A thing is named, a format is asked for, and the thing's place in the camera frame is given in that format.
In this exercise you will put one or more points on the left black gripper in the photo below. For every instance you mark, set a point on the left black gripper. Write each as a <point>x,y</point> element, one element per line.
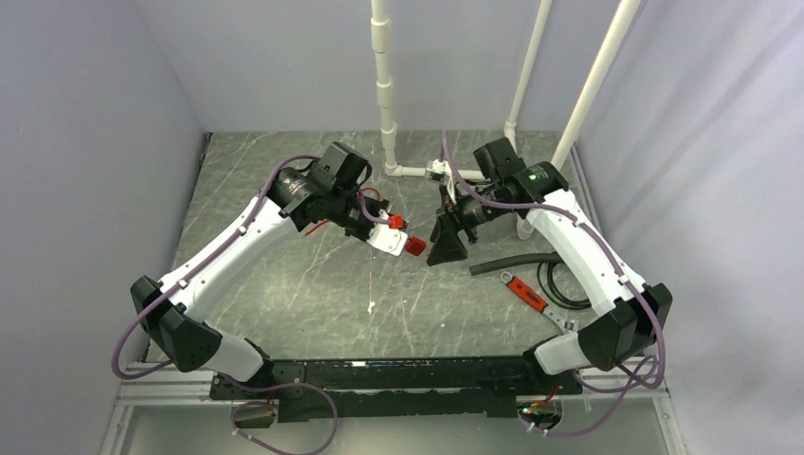
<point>377,205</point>

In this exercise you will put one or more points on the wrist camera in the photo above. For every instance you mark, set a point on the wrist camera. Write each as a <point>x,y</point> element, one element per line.
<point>389,238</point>
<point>439,171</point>

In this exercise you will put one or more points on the red cable lock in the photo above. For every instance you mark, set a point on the red cable lock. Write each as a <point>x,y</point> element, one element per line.
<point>415,246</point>
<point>369,190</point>

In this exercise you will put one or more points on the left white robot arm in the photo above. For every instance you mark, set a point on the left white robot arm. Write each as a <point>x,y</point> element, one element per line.
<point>174,310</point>

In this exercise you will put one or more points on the white PVC pipe frame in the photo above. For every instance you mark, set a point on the white PVC pipe frame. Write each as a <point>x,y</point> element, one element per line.
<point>504,67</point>

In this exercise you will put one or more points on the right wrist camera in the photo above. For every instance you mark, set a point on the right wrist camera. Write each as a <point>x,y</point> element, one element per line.
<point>439,171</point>

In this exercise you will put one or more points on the red handled tool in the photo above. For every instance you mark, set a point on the red handled tool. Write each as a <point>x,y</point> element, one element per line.
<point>530,297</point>

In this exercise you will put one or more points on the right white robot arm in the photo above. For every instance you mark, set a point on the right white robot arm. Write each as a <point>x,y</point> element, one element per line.
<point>630,313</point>

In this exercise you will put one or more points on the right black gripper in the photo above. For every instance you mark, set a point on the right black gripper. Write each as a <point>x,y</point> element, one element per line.
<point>447,244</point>

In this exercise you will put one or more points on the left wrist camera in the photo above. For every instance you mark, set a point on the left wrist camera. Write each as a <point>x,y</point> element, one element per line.
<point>389,238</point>

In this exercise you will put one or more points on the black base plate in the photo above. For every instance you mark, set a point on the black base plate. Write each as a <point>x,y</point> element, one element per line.
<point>303,390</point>

